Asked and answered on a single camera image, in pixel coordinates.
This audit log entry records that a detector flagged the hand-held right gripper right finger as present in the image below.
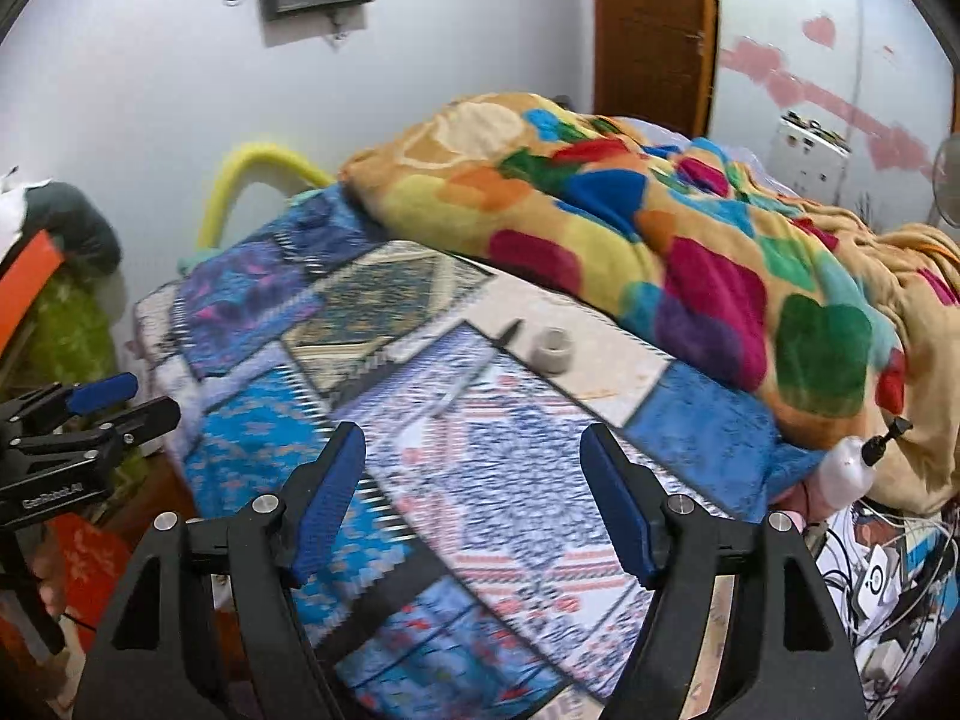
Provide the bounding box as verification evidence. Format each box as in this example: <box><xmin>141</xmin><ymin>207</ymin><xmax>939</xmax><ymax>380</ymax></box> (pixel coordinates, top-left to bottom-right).
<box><xmin>579</xmin><ymin>422</ymin><xmax>871</xmax><ymax>720</ymax></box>

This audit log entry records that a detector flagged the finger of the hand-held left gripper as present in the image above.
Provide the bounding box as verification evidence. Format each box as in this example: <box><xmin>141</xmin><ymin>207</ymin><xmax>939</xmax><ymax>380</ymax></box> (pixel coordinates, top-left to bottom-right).
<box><xmin>97</xmin><ymin>397</ymin><xmax>182</xmax><ymax>458</ymax></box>
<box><xmin>64</xmin><ymin>373</ymin><xmax>140</xmax><ymax>415</ymax></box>

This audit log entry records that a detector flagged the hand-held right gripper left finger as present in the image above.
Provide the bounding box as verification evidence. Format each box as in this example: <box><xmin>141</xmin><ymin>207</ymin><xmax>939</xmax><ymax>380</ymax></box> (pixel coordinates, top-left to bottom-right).
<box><xmin>73</xmin><ymin>420</ymin><xmax>368</xmax><ymax>720</ymax></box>

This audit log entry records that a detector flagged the green patterned cloth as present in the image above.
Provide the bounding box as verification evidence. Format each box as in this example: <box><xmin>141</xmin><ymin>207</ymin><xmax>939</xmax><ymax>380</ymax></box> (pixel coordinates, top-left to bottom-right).
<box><xmin>30</xmin><ymin>270</ymin><xmax>121</xmax><ymax>391</ymax></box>

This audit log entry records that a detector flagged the red printed cloth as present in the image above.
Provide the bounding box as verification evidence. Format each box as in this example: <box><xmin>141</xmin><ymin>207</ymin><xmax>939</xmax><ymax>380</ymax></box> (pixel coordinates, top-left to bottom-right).
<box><xmin>52</xmin><ymin>514</ymin><xmax>132</xmax><ymax>650</ymax></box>

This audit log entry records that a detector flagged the blue patterned bedsheet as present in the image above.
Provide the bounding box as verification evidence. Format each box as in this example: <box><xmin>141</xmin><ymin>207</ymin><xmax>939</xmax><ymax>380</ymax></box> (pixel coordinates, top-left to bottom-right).
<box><xmin>135</xmin><ymin>184</ymin><xmax>826</xmax><ymax>720</ymax></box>

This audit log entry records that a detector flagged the dark green cloth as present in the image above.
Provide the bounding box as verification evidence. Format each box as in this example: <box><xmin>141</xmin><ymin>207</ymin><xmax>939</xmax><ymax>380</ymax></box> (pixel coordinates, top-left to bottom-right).
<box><xmin>15</xmin><ymin>180</ymin><xmax>125</xmax><ymax>278</ymax></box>

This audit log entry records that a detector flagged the beige tape roll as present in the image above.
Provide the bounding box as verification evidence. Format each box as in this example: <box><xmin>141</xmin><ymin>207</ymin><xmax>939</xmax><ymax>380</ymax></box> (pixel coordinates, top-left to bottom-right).
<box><xmin>531</xmin><ymin>326</ymin><xmax>575</xmax><ymax>376</ymax></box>

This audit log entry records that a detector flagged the pink cloth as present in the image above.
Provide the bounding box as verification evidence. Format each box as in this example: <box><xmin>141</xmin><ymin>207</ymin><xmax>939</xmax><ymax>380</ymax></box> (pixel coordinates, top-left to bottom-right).
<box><xmin>780</xmin><ymin>495</ymin><xmax>826</xmax><ymax>533</ymax></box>

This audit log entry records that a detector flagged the black marker pen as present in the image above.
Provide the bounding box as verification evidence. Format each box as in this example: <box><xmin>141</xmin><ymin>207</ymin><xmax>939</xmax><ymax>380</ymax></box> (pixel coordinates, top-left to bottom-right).
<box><xmin>427</xmin><ymin>319</ymin><xmax>524</xmax><ymax>421</ymax></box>

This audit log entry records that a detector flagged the white plastic bottle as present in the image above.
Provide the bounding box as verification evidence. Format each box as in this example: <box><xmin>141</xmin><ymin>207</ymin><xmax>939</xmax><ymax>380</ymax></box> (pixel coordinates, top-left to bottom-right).
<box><xmin>817</xmin><ymin>435</ymin><xmax>882</xmax><ymax>518</ymax></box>

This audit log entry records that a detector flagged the white electronic device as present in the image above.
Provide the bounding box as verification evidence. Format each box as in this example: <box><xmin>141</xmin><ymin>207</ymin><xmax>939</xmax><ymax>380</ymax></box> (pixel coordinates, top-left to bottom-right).
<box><xmin>855</xmin><ymin>544</ymin><xmax>901</xmax><ymax>616</ymax></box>

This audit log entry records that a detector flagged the colourful patchwork fleece blanket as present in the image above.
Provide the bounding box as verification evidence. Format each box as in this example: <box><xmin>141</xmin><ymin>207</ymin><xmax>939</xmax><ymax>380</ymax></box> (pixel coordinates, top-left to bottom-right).
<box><xmin>337</xmin><ymin>92</ymin><xmax>960</xmax><ymax>533</ymax></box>

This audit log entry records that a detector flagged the black screw knob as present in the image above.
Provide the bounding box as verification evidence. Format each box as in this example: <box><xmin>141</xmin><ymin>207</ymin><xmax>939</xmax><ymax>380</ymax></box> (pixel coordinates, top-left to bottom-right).
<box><xmin>862</xmin><ymin>416</ymin><xmax>912</xmax><ymax>466</ymax></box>

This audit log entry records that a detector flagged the round grey disc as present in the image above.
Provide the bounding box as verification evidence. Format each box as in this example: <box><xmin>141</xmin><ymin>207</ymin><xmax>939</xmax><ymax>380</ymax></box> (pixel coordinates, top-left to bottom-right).
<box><xmin>930</xmin><ymin>139</ymin><xmax>960</xmax><ymax>230</ymax></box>

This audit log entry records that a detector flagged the brown wooden door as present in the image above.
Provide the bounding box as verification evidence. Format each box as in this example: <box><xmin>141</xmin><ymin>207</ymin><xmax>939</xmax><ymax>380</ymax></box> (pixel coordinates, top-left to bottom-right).
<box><xmin>591</xmin><ymin>0</ymin><xmax>719</xmax><ymax>140</ymax></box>

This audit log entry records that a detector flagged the orange strap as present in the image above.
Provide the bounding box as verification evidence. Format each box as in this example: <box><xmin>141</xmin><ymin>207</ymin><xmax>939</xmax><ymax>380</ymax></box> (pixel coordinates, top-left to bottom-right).
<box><xmin>0</xmin><ymin>229</ymin><xmax>68</xmax><ymax>353</ymax></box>

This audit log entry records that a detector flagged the yellow padded bed rail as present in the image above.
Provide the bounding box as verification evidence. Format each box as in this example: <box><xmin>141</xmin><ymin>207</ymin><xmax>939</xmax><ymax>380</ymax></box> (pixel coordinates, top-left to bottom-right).
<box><xmin>196</xmin><ymin>141</ymin><xmax>335</xmax><ymax>250</ymax></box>

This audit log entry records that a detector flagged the tangle of cables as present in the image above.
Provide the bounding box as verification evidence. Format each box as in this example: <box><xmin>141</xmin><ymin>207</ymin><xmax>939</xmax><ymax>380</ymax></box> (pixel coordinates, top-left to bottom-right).
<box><xmin>817</xmin><ymin>502</ymin><xmax>960</xmax><ymax>691</ymax></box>

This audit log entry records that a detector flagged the white wall box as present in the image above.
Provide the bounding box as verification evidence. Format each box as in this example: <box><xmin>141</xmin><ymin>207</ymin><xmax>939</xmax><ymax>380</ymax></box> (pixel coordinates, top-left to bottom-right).
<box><xmin>776</xmin><ymin>111</ymin><xmax>852</xmax><ymax>200</ymax></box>

